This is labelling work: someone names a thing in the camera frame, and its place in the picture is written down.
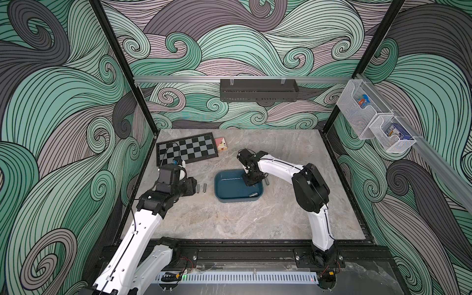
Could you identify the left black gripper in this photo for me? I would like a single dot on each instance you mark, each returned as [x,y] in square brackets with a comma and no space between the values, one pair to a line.
[190,186]

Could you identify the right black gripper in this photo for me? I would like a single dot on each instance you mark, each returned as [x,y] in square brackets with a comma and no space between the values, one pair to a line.
[250,181]

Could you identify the teal plastic storage box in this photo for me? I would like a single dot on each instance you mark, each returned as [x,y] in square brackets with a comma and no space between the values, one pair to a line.
[235,191]

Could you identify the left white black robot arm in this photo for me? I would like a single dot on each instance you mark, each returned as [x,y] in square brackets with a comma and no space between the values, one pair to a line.
[125,274]

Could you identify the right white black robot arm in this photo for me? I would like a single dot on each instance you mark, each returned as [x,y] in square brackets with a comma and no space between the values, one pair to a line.
[311,193]

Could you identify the black grey chessboard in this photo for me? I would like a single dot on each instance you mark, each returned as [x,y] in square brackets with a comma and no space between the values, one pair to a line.
[189,149]

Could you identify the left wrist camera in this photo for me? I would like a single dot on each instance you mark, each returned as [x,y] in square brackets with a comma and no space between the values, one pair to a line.
[172,173]

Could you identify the black base frame rail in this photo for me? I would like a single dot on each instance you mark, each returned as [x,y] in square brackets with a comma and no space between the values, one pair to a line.
[274,250]

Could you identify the black wall-mounted tray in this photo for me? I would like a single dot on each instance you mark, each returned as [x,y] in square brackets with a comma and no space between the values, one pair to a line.
[262,91]

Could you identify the white slotted cable duct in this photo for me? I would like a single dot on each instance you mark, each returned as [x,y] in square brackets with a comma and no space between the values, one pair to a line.
[250,277]

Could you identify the clear wall bin far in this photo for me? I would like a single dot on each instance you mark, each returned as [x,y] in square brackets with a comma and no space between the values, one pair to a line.
[358,108]

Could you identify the clear wall bin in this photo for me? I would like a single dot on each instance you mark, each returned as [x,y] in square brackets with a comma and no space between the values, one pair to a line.
[358,108]
[393,136]

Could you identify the aluminium rail back wall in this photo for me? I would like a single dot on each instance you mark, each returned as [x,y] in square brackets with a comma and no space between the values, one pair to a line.
[216,79]

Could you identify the aluminium rail wall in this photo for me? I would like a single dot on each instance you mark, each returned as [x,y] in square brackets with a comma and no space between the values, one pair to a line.
[216,79]
[460,188]

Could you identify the clear wall bin near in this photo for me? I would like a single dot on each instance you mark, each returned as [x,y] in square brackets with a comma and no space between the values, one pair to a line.
[393,136]

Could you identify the aluminium rail right wall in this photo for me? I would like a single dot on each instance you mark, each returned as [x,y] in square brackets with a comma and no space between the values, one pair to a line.
[460,188]

